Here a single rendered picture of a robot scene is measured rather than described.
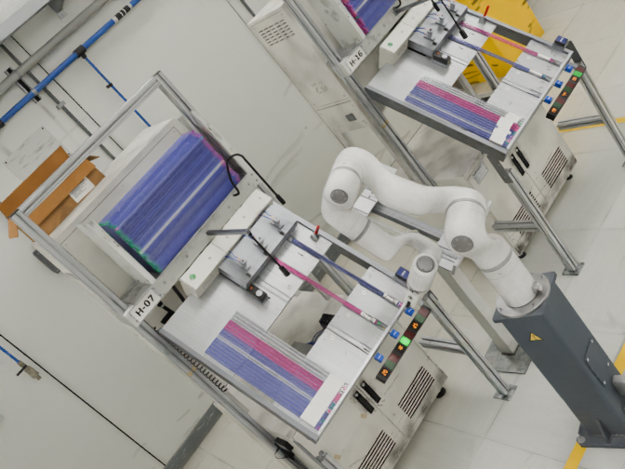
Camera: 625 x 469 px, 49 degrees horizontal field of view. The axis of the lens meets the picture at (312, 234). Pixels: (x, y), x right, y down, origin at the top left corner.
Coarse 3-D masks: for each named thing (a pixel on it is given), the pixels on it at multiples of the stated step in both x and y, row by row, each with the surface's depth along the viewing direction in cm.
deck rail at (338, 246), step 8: (280, 208) 282; (296, 216) 280; (304, 224) 278; (320, 232) 276; (328, 240) 276; (336, 240) 275; (336, 248) 278; (344, 248) 273; (352, 248) 273; (352, 256) 274; (360, 256) 271; (360, 264) 276; (368, 264) 271; (376, 264) 270; (384, 272) 268
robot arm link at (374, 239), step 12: (372, 228) 222; (360, 240) 222; (372, 240) 222; (384, 240) 223; (396, 240) 225; (408, 240) 228; (420, 240) 230; (372, 252) 225; (384, 252) 224; (396, 252) 226; (420, 252) 232; (432, 252) 231
